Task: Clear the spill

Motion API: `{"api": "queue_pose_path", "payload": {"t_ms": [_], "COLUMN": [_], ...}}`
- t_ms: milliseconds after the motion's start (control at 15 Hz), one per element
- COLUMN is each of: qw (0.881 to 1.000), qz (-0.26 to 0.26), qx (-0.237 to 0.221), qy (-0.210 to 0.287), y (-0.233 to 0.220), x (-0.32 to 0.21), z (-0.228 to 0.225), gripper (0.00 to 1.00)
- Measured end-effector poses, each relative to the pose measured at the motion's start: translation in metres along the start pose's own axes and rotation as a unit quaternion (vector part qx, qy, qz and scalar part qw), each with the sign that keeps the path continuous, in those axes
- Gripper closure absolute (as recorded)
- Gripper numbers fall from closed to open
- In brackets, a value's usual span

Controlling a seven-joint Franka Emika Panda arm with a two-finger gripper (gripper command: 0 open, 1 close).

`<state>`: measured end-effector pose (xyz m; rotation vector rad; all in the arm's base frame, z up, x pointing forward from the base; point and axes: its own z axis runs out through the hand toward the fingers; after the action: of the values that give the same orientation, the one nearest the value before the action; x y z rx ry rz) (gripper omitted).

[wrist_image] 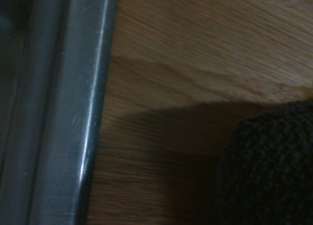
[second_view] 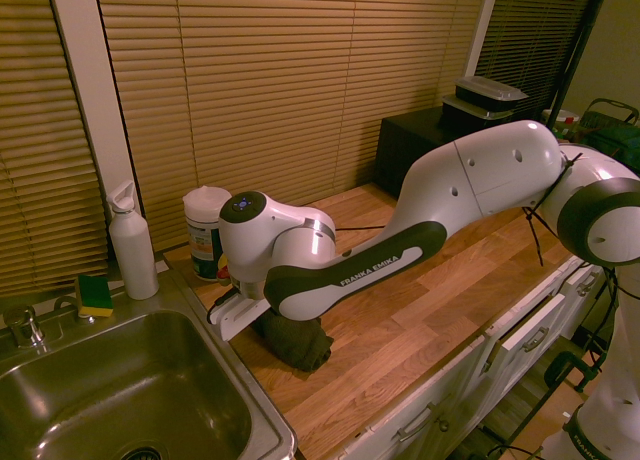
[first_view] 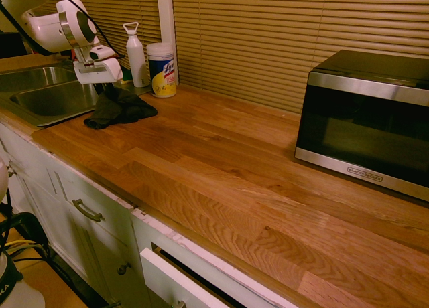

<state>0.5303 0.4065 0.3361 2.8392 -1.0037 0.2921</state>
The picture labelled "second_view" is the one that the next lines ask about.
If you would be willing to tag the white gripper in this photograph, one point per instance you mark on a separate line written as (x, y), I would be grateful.
(235, 317)

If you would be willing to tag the dark grey cloth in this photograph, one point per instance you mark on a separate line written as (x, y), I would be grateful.
(300, 345)

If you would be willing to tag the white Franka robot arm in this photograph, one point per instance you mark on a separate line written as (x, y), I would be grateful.
(475, 180)

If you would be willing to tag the white wipes canister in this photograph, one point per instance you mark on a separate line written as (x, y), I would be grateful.
(200, 230)

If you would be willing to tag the white water bottle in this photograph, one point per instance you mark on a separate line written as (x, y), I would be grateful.
(132, 250)

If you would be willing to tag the stainless steel sink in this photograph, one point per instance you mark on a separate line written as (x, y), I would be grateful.
(125, 380)

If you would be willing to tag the green yellow sponge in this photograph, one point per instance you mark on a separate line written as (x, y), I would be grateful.
(94, 295)

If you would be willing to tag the chrome faucet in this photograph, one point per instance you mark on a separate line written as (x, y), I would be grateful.
(25, 325)

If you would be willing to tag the white kitchen cabinet run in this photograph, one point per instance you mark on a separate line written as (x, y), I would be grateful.
(450, 395)

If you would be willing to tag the wide tan window blind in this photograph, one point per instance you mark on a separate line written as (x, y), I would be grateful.
(300, 95)

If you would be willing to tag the round metal cabinet knob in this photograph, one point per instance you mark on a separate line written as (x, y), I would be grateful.
(443, 423)

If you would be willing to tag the black steel microwave oven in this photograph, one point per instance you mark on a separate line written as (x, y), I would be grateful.
(405, 150)

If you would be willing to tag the white open drawer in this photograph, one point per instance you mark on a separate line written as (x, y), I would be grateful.
(535, 320)

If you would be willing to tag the black lidded food container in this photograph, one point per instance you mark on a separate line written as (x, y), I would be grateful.
(470, 114)
(487, 89)

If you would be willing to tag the black zip tie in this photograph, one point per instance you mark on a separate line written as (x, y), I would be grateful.
(536, 235)

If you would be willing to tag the black clamp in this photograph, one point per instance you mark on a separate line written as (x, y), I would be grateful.
(570, 370)

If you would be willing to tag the white plastic tub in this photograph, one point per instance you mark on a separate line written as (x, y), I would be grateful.
(562, 125)

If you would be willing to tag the dark narrow window blind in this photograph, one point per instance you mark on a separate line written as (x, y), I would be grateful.
(535, 35)

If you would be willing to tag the green crate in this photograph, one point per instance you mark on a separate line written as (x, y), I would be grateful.
(612, 130)

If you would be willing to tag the black tripod pole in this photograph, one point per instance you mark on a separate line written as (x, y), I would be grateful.
(575, 55)

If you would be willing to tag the white window frame post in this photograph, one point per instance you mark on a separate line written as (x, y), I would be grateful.
(95, 105)
(482, 25)

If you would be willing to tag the black cart frame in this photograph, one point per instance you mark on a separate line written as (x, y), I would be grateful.
(530, 420)

